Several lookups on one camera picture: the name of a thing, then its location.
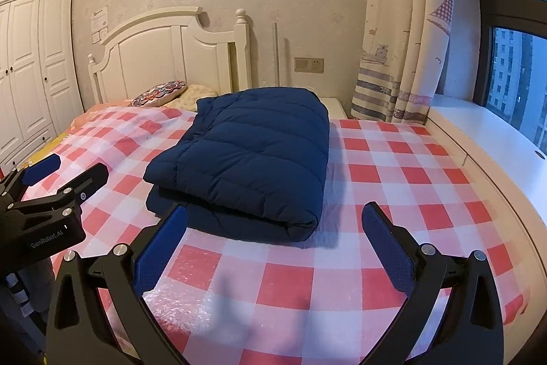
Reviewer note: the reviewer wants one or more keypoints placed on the pink checked bed cover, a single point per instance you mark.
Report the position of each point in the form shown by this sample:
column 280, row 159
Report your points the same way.
column 384, row 177

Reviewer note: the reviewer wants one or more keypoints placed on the white wall notice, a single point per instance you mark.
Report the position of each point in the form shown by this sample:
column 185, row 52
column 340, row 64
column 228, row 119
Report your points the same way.
column 99, row 21

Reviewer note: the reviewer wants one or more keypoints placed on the printed nautical curtain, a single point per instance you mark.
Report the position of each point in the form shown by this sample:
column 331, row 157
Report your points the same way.
column 401, row 27

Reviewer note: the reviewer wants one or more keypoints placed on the white nightstand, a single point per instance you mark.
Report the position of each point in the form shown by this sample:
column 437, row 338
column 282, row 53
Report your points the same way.
column 335, row 108

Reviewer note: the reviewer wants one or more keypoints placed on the navy puffer jacket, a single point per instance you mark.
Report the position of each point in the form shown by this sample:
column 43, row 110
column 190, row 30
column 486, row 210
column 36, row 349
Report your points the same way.
column 256, row 151

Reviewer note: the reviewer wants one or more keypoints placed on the white window sill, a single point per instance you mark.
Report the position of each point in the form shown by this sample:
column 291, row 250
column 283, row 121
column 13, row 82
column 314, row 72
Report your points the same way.
column 491, row 159

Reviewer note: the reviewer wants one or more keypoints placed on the white bed headboard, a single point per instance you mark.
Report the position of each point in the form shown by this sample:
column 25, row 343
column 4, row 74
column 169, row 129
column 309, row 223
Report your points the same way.
column 149, row 57

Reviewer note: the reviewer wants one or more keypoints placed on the cream knitted pillow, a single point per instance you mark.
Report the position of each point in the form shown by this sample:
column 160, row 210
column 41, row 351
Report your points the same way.
column 192, row 95

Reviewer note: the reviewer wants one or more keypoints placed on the patterned embroidered pillow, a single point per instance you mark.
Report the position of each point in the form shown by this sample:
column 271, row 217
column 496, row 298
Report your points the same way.
column 156, row 94

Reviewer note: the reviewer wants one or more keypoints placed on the white wardrobe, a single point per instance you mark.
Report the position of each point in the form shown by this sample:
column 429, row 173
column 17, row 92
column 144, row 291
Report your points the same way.
column 30, row 70

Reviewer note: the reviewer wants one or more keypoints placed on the dark framed window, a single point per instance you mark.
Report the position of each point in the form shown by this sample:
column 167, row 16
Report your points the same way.
column 513, row 70

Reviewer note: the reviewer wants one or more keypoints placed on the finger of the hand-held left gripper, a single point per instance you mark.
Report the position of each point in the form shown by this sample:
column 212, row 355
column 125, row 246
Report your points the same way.
column 89, row 181
column 40, row 170

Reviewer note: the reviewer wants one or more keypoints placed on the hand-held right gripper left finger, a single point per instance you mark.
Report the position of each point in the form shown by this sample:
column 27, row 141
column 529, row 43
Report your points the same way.
column 162, row 249

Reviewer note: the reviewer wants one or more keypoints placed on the white pole lamp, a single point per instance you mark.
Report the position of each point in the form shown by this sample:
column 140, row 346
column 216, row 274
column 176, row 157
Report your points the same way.
column 276, row 57

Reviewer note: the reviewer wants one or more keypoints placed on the round sill grommet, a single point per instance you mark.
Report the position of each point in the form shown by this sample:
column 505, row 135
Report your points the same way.
column 539, row 155

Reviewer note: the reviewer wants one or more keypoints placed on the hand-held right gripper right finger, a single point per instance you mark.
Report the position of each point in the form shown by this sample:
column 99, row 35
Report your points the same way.
column 386, row 249

